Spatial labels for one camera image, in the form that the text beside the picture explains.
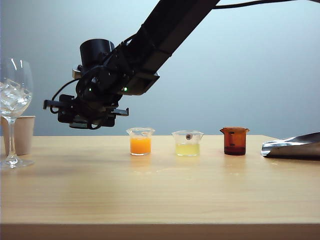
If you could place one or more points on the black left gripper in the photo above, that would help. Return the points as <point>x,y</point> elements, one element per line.
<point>85,112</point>

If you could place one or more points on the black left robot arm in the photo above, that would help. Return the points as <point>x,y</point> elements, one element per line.
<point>160,37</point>

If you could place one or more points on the measuring cup with orange juice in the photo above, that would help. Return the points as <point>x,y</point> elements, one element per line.
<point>140,146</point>

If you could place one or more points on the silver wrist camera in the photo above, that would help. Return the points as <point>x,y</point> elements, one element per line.
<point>76,72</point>

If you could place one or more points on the clear wine glass with ice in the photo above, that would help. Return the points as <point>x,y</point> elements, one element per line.
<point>15,100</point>

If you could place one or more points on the measuring cup with pale yellow liquid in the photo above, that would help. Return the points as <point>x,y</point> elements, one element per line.
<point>187,149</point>

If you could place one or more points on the amber brown measuring cup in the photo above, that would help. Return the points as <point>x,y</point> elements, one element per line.
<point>235,142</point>

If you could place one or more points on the silver foil bag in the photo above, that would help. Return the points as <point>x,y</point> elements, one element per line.
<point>295,147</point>

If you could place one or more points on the beige paper cup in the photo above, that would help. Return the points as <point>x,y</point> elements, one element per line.
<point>25,135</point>

